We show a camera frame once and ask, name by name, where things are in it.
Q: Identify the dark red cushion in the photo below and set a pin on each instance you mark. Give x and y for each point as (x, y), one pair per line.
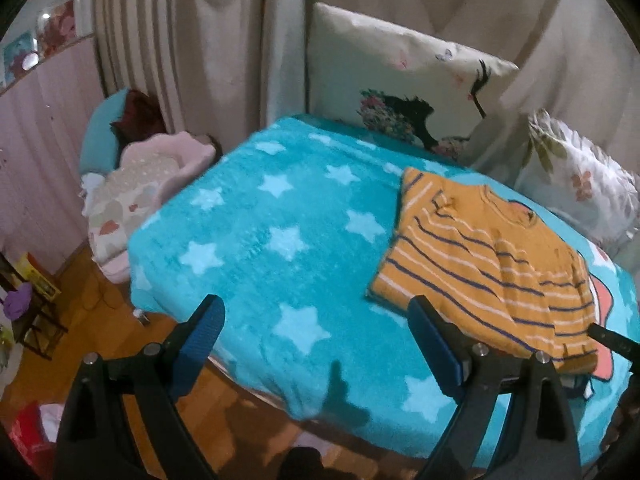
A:
(137, 115)

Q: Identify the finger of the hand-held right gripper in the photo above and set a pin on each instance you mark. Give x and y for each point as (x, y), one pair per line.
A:
(615, 341)

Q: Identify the white leaf print pillow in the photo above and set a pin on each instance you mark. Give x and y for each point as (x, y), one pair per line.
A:
(575, 185)

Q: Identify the purple toy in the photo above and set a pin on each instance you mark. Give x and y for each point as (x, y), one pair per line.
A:
(17, 302)

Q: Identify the dark wooden rack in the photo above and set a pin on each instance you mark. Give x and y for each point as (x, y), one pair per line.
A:
(35, 320)

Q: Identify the pink child sofa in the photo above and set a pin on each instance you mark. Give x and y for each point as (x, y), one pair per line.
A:
(150, 160)

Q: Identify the yellow box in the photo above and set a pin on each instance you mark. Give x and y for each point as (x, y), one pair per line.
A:
(35, 272)

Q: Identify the white pillow with black print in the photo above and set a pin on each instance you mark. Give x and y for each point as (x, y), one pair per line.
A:
(380, 60)

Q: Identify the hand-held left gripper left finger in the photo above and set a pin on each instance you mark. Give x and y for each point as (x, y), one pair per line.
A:
(200, 340)

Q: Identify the teal pillow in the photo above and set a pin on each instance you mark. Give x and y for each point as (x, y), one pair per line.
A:
(100, 130)

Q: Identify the turquoise star blanket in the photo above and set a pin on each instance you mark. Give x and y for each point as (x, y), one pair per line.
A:
(280, 240)

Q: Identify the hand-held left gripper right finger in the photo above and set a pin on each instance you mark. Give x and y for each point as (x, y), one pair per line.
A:
(435, 350)

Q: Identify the turquoise wall picture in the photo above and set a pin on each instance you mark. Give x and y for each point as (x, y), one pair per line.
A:
(17, 60)

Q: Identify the red bag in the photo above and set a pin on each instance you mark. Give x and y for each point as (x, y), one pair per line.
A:
(32, 440)

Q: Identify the beige curtain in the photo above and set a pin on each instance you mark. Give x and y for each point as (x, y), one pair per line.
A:
(210, 35)

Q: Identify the orange striped knit sweater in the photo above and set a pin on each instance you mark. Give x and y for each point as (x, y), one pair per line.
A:
(475, 270)

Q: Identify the red floral wall picture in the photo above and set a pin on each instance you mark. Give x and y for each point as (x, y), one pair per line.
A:
(57, 25)

